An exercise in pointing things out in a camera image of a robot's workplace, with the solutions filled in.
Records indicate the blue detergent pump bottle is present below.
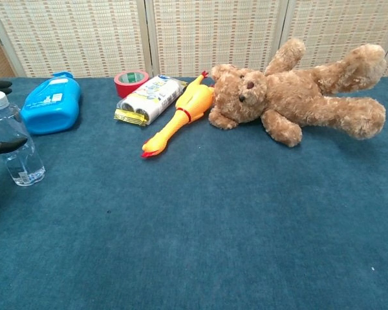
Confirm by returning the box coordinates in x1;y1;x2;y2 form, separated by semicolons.
20;71;82;136

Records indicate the blue felt table cover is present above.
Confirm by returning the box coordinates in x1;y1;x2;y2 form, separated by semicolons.
0;76;388;310

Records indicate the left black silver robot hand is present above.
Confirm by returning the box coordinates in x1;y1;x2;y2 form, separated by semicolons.
0;80;28;155

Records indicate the pack of rolled garbage bags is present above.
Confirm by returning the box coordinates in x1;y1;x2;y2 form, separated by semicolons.
113;74;189;127

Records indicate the yellow rubber chicken toy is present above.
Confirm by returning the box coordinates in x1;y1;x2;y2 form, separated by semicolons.
140;70;215;159

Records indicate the red tape roll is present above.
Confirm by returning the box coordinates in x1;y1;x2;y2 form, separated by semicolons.
113;70;150;99

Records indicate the transparent water bottle white cap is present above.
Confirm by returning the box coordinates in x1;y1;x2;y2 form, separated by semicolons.
0;90;47;187

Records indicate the brown teddy bear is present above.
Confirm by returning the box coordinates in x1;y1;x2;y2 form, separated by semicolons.
208;37;388;149

